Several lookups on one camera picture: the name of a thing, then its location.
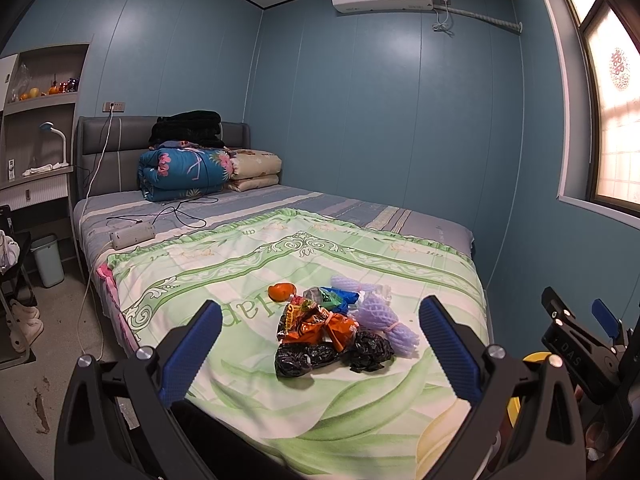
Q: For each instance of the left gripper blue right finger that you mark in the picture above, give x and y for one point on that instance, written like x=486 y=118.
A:
x=456 y=347

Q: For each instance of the orange snack wrapper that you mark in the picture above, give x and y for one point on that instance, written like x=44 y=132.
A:
x=304 y=322

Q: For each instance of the small light blue trash bin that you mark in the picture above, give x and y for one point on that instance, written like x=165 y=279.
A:
x=48 y=261

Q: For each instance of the white desk lamp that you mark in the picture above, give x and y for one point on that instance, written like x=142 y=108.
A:
x=54 y=145

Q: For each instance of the white power strip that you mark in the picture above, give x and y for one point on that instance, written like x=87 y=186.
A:
x=132 y=235

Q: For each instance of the orange peel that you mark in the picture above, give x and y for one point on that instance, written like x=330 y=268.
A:
x=281 y=292

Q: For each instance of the blue floral folded blanket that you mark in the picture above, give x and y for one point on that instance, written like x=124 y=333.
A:
x=182 y=171

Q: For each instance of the white slippers on floor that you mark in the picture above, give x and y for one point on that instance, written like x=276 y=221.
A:
x=25 y=327

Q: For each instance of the beige folded blanket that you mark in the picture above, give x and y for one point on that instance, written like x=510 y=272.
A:
x=253 y=169

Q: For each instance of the black clothing on headboard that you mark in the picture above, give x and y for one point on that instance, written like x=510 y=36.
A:
x=200 y=127

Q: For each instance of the green snack packet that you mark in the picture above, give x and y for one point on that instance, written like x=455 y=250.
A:
x=314 y=295

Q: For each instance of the blue plastic glove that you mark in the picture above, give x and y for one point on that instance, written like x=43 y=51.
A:
x=338 y=300

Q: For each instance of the grey wall shelf unit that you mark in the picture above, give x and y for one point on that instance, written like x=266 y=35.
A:
x=40 y=85

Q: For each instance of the black plastic bag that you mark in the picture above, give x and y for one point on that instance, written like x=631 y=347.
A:
x=295 y=360
x=368 y=352

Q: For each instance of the window with brown frame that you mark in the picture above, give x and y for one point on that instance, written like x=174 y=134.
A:
x=608 y=34

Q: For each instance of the green floral quilt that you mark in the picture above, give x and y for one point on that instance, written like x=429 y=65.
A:
x=331 y=423

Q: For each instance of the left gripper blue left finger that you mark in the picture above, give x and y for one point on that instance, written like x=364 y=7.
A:
x=183 y=351

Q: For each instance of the wall power outlet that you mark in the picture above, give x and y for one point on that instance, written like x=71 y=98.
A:
x=113 y=107

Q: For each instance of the bed with striped sheet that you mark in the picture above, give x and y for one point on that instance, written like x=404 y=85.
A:
x=106 y=152

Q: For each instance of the purple foam fruit net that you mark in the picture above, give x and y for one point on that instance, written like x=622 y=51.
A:
x=373 y=312

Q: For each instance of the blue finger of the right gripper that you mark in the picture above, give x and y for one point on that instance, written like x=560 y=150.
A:
x=606 y=319

